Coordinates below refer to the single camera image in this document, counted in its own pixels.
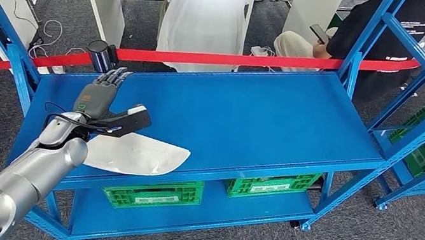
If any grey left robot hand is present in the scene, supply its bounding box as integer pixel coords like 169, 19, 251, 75
71, 60, 135, 124

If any white curved plastic part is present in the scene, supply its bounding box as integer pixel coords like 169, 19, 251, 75
82, 125, 193, 185

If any white table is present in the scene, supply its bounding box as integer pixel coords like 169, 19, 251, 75
71, 0, 168, 55

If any red barrier tape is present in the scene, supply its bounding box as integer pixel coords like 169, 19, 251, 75
0, 0, 425, 147

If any white power strip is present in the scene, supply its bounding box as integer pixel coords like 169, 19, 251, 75
248, 44, 277, 60

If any white cabinet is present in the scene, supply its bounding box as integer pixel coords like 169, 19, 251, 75
281, 0, 380, 54

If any black mobile phone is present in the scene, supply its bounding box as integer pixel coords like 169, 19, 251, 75
307, 22, 333, 45

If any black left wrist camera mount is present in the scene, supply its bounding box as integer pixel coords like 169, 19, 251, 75
80, 95, 155, 143

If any black barrier post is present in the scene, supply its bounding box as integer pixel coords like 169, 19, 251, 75
83, 38, 122, 76

